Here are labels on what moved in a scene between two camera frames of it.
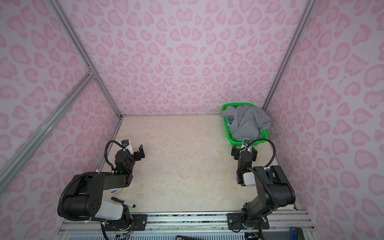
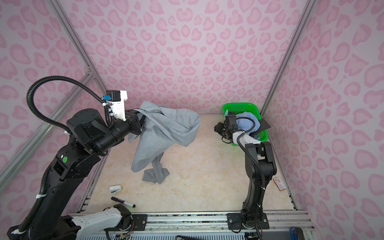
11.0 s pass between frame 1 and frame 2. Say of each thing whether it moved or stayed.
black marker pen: stayed
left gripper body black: moved
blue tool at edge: stayed
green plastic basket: stayed
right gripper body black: moved
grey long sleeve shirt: moved
